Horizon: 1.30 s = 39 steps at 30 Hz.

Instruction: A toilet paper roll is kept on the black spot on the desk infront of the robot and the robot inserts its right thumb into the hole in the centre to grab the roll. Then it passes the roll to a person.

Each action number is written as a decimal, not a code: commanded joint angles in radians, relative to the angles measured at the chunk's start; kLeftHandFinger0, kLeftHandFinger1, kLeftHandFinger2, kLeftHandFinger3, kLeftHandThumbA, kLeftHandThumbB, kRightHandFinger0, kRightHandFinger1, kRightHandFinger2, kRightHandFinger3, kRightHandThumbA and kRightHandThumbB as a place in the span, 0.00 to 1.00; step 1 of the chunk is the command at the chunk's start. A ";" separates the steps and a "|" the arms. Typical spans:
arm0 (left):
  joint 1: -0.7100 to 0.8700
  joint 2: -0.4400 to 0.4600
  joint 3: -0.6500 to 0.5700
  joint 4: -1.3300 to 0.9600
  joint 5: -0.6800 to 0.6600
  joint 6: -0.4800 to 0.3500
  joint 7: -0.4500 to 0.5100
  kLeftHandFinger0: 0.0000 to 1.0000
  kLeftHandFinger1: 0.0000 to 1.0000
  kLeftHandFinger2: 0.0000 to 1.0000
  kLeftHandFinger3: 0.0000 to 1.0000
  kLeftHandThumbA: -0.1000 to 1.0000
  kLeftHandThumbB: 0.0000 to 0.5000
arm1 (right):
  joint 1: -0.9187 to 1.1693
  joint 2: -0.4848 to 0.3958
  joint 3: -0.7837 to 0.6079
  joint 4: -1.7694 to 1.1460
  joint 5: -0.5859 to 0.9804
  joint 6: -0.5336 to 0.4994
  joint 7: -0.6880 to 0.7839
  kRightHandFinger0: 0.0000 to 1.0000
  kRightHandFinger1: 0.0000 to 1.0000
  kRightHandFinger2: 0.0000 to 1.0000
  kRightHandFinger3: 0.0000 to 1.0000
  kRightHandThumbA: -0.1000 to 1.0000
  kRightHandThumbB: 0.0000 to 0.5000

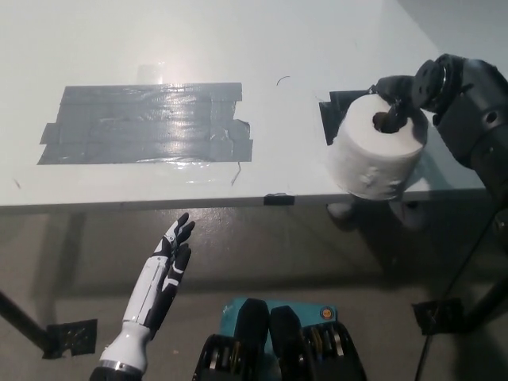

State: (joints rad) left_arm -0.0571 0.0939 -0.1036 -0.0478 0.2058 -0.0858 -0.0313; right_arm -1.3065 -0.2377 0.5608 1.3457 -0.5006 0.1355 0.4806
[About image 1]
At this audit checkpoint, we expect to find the white rounded object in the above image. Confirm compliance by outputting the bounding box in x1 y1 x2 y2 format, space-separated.
327 201 358 229

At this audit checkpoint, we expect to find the teal robot body top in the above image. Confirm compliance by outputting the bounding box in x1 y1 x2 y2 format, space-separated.
221 297 339 354

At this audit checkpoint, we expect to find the black tape square patch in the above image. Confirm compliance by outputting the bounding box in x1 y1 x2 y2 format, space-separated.
319 90 376 147

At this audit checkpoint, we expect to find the grey duct tape patch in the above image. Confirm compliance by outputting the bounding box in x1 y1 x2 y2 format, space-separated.
36 82 254 166

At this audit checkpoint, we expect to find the thin black cable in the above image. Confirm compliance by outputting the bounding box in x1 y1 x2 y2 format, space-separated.
414 206 497 381

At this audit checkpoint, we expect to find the black ribbed left body block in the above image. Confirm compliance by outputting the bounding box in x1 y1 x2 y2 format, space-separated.
193 298 275 381

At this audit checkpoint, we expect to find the black table leg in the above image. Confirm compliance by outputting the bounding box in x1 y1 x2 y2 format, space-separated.
0 291 51 352
456 273 508 333

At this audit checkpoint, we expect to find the grey rounded object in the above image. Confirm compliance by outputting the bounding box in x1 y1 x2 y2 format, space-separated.
391 199 429 231

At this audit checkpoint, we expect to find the white toilet paper roll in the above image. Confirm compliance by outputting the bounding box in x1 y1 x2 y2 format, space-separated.
325 94 430 199

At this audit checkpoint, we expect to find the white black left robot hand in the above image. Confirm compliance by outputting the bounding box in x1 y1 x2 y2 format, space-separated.
98 212 196 374

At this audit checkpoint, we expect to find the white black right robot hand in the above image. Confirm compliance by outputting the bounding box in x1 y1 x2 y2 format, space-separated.
367 74 429 134

